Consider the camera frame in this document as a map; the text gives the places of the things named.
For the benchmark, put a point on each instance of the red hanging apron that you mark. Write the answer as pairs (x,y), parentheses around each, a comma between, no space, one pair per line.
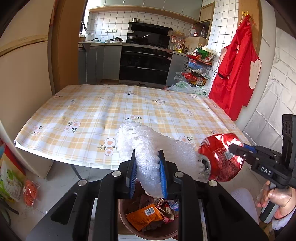
(237,73)

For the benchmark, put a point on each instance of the orange seasoning packet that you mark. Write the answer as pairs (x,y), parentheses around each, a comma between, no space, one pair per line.
(143,217)

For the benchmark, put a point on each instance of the white foam fruit net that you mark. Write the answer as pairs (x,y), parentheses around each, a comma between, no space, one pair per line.
(146,143)

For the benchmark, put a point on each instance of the person's right hand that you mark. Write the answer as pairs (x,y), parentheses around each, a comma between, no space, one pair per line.
(284,198)

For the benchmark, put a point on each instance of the kitchen faucet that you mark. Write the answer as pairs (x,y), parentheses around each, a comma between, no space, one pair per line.
(82,28)

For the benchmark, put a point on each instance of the grey upper wall cabinets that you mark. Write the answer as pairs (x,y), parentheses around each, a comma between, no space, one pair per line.
(185,10)

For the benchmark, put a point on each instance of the crushed red cola can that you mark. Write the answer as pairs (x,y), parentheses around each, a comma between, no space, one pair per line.
(220,164)

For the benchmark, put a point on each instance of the wire kitchen storage rack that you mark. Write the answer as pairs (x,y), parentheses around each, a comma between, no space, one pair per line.
(197,66)

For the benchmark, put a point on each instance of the grey kitchen base cabinets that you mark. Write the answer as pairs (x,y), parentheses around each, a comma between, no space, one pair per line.
(98,62)

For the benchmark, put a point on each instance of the plastic bags on floor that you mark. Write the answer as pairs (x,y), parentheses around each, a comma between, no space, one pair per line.
(184,86)

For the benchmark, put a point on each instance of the wooden door frame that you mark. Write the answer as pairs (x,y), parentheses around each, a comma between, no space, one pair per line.
(63,38)

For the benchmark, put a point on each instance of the cream refrigerator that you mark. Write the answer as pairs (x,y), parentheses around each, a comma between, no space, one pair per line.
(25,82)

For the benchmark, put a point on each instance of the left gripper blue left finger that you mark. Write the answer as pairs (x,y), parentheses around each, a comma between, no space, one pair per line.
(131,175)

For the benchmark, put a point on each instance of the yellow plaid floral tablecloth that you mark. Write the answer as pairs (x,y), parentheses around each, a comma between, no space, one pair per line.
(78,125)

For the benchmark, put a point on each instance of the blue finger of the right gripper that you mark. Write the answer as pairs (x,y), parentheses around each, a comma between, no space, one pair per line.
(238,150)
(250,148)

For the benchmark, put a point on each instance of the brown red wrapper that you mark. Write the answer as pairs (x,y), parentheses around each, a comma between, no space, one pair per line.
(168,214)

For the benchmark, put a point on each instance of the black built-in stove oven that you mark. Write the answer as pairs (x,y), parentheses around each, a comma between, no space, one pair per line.
(145,56)

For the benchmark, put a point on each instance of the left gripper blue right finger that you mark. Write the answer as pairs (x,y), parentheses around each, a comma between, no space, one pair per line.
(163,174)

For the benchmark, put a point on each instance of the colourful bags on floor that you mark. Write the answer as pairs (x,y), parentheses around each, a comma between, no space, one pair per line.
(15,186)

